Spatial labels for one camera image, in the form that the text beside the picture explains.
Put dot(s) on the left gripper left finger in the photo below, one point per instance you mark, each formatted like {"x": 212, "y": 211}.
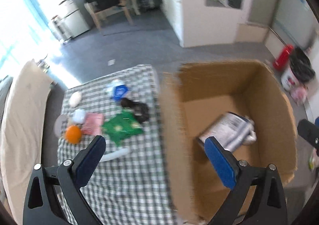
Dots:
{"x": 41, "y": 204}

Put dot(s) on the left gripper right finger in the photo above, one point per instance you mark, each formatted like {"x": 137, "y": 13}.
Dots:
{"x": 268, "y": 204}

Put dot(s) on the white foam tube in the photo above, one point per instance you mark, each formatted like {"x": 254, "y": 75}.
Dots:
{"x": 114, "y": 155}

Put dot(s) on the plastic package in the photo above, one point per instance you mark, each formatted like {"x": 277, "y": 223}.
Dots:
{"x": 231, "y": 131}

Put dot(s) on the orange fruit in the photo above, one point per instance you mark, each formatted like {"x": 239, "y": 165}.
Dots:
{"x": 73, "y": 134}

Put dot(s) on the checkered tablecloth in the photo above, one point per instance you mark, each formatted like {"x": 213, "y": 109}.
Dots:
{"x": 130, "y": 184}

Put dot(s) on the white earbuds case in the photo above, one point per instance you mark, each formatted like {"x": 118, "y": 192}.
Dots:
{"x": 78, "y": 117}

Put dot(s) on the black trash bag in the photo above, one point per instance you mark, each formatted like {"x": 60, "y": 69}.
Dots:
{"x": 301, "y": 66}

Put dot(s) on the beige sofa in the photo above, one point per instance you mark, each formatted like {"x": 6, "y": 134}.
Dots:
{"x": 22, "y": 133}

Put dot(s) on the green snack bag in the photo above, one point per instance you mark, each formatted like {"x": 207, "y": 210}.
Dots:
{"x": 122, "y": 126}

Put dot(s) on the red fire extinguisher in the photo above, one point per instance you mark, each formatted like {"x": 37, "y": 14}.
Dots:
{"x": 282, "y": 60}

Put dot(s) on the white computer mouse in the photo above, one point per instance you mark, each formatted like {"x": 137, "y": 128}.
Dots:
{"x": 75, "y": 99}

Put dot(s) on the black glasses case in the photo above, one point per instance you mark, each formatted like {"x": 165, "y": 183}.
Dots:
{"x": 139, "y": 110}

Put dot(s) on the blue white tissue pack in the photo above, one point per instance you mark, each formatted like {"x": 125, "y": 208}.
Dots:
{"x": 117, "y": 90}

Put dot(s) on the large cardboard box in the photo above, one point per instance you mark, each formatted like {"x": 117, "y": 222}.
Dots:
{"x": 192, "y": 99}

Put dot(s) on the white mini fridge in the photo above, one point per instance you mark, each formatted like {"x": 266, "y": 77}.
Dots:
{"x": 72, "y": 19}

